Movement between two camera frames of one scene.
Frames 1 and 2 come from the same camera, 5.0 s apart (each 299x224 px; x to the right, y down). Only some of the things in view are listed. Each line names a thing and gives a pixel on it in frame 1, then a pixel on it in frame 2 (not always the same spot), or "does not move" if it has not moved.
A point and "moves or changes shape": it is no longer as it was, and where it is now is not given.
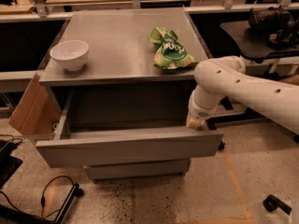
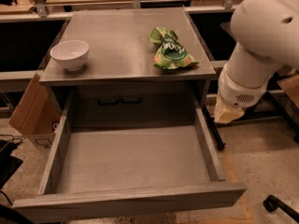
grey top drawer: x=105 y=147 moves or changes shape
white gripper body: x=199 y=113 to x=237 y=92
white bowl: x=71 y=54 does not move
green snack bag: x=170 y=51 does not move
